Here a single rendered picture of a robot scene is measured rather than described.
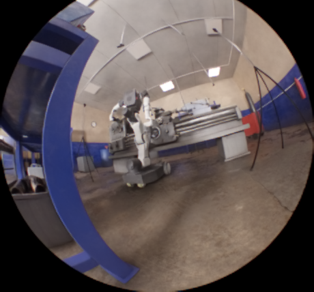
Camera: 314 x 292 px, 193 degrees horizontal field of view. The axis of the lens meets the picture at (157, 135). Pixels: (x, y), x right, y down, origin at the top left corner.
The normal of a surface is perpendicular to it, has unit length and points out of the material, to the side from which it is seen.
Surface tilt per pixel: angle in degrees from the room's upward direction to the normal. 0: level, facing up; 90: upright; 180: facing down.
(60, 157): 90
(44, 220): 90
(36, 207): 90
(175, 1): 180
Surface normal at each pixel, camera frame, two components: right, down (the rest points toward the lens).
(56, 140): 0.89, -0.24
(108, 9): 0.19, 0.97
